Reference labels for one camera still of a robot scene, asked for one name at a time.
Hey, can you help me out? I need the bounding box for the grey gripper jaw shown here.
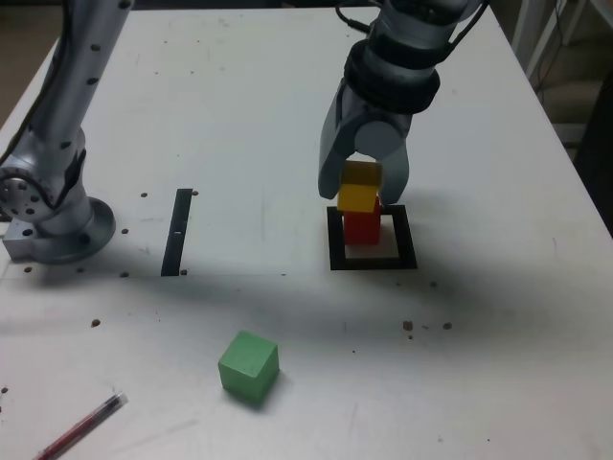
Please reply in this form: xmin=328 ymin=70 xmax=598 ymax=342
xmin=353 ymin=119 xmax=412 ymax=206
xmin=317 ymin=80 xmax=363 ymax=201

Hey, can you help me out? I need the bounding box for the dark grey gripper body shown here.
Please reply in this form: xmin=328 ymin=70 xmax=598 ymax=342
xmin=344 ymin=87 xmax=414 ymax=139

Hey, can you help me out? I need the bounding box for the yellow cube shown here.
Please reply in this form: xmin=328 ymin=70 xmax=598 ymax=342
xmin=336 ymin=160 xmax=385 ymax=214

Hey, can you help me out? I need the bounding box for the red cube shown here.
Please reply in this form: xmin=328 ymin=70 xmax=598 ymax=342
xmin=342 ymin=195 xmax=384 ymax=246

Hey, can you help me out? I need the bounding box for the green cube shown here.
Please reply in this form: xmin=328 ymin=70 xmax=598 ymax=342
xmin=217 ymin=330 xmax=280 ymax=407

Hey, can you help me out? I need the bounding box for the black tape square outline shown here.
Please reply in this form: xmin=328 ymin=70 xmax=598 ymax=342
xmin=326 ymin=204 xmax=419 ymax=272

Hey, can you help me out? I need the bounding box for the black tape strip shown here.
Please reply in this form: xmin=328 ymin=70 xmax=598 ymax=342
xmin=160 ymin=188 xmax=193 ymax=278

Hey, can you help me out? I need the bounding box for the red pen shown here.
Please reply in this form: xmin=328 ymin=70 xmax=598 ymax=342
xmin=32 ymin=392 xmax=128 ymax=460

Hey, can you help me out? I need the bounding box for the white metal frame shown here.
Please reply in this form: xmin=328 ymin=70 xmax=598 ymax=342
xmin=510 ymin=0 xmax=591 ymax=81

